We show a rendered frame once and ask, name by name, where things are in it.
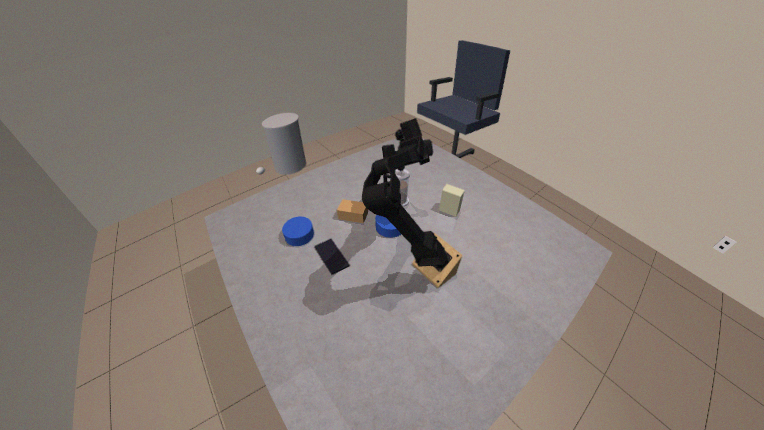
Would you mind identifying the glass french press with black knob plunger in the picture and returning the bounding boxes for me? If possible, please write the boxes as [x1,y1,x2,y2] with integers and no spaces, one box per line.
[383,166,410,207]

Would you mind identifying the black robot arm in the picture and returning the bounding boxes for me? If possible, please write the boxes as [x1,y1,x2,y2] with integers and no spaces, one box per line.
[362,118,452,271]

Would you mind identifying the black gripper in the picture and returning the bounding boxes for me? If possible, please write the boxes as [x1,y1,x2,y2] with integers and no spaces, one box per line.
[382,139,434,159]

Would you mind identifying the blue short cylinder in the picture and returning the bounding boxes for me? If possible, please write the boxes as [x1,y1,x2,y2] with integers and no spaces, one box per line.
[375,215,402,238]
[282,217,314,246]

